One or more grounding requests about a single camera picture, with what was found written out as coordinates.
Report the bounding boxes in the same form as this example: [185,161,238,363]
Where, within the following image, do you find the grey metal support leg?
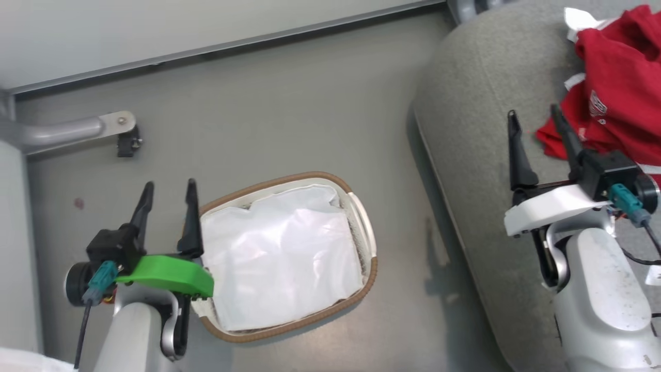
[447,0,517,22]
[0,88,136,154]

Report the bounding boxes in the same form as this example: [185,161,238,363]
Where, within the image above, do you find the red and white jersey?
[536,5,661,187]

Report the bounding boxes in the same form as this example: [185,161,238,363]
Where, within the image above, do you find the black caster wheel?
[117,127,143,158]

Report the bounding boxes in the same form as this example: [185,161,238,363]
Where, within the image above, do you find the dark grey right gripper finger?
[550,104,587,182]
[508,110,539,193]

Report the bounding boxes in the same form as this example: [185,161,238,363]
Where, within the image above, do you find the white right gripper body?
[504,183,613,237]

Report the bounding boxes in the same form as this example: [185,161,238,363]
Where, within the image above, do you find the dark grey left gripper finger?
[177,178,204,257]
[127,181,155,257]

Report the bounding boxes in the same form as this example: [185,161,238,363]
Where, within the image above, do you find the white brown-rimmed laundry basket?
[188,171,379,344]

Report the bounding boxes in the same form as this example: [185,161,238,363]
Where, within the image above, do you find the grey fabric sofa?
[412,0,661,372]

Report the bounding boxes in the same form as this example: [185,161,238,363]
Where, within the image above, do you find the grey metal frame rail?
[10,0,447,95]

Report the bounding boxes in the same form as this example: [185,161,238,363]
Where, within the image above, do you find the white cloth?
[0,347,73,372]

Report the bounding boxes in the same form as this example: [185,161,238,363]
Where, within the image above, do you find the black cable with teal plug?
[74,261,118,369]
[609,183,661,265]

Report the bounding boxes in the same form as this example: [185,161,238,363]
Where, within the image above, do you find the white basket liner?
[200,184,365,331]

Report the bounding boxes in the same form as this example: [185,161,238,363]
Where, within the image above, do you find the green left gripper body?
[115,255,215,299]

